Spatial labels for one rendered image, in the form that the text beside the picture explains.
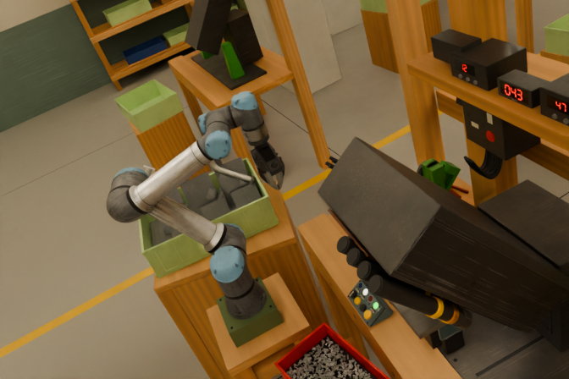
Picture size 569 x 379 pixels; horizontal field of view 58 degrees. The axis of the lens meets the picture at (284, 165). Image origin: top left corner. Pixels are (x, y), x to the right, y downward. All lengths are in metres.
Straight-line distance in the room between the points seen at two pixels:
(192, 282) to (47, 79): 6.23
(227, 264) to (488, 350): 0.84
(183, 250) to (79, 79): 6.16
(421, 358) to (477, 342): 0.17
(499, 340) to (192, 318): 1.44
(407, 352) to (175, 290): 1.17
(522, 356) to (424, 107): 0.98
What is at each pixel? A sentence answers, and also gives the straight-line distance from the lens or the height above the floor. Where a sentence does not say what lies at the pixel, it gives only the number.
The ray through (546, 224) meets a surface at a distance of 1.50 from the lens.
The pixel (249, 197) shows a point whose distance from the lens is 2.51.
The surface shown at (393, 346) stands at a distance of 1.69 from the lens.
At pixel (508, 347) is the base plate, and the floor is 0.90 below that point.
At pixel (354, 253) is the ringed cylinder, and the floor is 1.50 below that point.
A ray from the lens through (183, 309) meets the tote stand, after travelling 2.52.
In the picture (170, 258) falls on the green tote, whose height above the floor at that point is 0.87.
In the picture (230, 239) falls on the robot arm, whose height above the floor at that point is 1.15.
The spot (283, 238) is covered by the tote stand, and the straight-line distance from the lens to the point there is 2.33.
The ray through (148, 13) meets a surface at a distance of 7.65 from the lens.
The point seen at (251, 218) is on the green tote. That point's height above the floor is 0.88.
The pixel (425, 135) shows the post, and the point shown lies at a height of 1.10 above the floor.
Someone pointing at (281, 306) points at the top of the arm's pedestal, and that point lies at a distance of 1.96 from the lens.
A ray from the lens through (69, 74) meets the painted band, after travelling 8.30.
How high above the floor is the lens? 2.25
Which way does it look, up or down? 31 degrees down
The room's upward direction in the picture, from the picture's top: 20 degrees counter-clockwise
